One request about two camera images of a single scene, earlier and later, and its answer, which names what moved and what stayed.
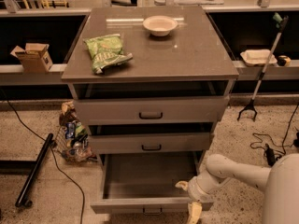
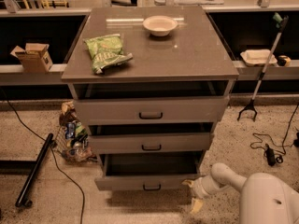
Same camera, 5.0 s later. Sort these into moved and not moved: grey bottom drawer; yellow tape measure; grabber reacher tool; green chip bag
Moved: grey bottom drawer
Not moved: green chip bag; grabber reacher tool; yellow tape measure
